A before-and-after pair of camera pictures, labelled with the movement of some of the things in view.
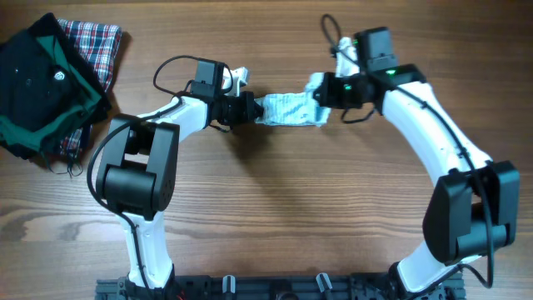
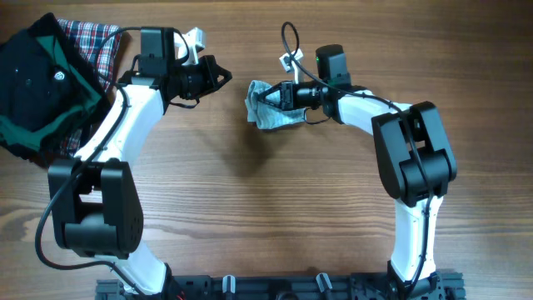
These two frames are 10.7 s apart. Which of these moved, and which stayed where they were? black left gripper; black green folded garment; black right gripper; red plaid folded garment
Moved: black left gripper; black right gripper
Stayed: red plaid folded garment; black green folded garment
